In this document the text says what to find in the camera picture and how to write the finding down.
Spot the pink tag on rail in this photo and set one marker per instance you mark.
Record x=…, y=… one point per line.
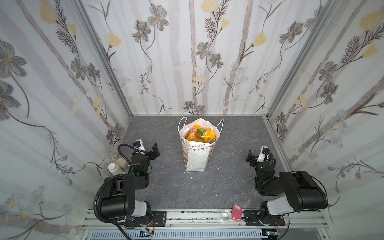
x=237, y=212

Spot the white paper gift bag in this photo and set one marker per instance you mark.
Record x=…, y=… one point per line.
x=196, y=155

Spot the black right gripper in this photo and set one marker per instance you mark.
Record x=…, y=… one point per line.
x=254, y=157

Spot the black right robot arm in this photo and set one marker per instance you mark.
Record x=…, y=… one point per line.
x=296, y=191

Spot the yellow snack box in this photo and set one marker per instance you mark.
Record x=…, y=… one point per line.
x=198, y=134

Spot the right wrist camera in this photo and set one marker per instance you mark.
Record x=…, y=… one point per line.
x=263, y=154

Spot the white round knob on rail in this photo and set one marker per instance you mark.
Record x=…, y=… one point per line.
x=226, y=215

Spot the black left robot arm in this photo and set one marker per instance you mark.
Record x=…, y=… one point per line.
x=115, y=201

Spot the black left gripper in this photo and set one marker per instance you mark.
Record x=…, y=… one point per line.
x=156, y=151

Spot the white plastic bottle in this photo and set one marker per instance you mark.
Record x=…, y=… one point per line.
x=115, y=169

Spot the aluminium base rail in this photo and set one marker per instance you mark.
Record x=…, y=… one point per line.
x=210, y=224

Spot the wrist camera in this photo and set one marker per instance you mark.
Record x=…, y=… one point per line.
x=139, y=147
x=263, y=154

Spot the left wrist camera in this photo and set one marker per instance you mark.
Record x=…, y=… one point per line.
x=139, y=147

